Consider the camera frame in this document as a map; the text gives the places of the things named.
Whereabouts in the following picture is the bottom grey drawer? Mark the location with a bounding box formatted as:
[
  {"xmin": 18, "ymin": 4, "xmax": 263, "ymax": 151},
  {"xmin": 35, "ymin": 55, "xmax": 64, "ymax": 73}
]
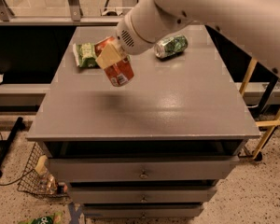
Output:
[{"xmin": 82, "ymin": 205, "xmax": 203, "ymax": 218}]

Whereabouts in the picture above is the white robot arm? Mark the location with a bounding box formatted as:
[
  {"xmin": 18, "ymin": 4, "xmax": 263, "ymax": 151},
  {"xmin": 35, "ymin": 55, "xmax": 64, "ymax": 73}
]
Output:
[{"xmin": 96, "ymin": 0, "xmax": 280, "ymax": 78}]

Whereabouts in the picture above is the top grey drawer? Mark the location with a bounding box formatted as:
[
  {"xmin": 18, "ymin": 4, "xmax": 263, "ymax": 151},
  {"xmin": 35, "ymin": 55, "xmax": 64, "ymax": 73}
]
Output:
[{"xmin": 47, "ymin": 156, "xmax": 239, "ymax": 182}]

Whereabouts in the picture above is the wire basket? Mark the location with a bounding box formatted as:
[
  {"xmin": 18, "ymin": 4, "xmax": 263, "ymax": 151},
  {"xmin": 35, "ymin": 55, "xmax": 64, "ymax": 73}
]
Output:
[{"xmin": 17, "ymin": 143, "xmax": 67, "ymax": 199}]

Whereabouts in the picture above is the green bag on floor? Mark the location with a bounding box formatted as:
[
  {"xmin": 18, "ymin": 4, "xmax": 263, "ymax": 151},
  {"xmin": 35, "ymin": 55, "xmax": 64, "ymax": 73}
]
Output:
[{"xmin": 18, "ymin": 212, "xmax": 63, "ymax": 224}]

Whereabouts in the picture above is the green chip bag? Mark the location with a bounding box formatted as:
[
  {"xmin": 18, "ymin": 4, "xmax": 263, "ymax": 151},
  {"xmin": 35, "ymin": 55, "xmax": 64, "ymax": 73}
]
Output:
[{"xmin": 73, "ymin": 43, "xmax": 97, "ymax": 68}]

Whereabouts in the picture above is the green soda can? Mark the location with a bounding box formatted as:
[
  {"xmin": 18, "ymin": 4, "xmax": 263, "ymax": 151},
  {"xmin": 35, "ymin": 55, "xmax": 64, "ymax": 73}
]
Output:
[{"xmin": 154, "ymin": 35, "xmax": 189, "ymax": 59}]

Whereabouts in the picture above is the red coke can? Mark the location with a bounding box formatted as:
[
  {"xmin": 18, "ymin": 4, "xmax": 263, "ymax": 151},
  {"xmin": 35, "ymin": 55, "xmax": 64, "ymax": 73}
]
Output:
[{"xmin": 94, "ymin": 36, "xmax": 134, "ymax": 87}]

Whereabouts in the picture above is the middle grey drawer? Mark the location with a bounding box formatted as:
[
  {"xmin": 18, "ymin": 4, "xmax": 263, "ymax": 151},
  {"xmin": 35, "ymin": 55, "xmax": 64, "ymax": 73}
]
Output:
[{"xmin": 68, "ymin": 186, "xmax": 217, "ymax": 204}]

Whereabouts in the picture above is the grey drawer cabinet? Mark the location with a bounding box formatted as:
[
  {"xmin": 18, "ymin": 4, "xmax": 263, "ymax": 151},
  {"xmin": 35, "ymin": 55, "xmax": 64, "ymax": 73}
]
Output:
[{"xmin": 28, "ymin": 25, "xmax": 259, "ymax": 208}]

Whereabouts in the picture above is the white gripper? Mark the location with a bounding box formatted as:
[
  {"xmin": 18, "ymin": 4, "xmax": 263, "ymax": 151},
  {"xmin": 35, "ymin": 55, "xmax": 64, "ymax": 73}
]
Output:
[{"xmin": 96, "ymin": 14, "xmax": 153, "ymax": 69}]

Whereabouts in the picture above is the metal railing frame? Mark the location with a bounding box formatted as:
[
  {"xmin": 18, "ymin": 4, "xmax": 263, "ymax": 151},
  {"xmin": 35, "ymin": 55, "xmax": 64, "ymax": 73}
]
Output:
[{"xmin": 0, "ymin": 0, "xmax": 139, "ymax": 26}]

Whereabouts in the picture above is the grey drawer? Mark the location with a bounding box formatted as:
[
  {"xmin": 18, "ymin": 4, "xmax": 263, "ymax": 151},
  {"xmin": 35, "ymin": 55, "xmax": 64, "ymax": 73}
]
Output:
[
  {"xmin": 47, "ymin": 156, "xmax": 239, "ymax": 182},
  {"xmin": 82, "ymin": 205, "xmax": 203, "ymax": 218},
  {"xmin": 68, "ymin": 186, "xmax": 217, "ymax": 204}
]

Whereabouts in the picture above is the black metal stand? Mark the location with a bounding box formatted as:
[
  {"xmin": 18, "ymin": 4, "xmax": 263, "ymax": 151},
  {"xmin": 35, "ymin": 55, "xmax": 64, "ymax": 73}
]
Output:
[{"xmin": 0, "ymin": 117, "xmax": 25, "ymax": 177}]

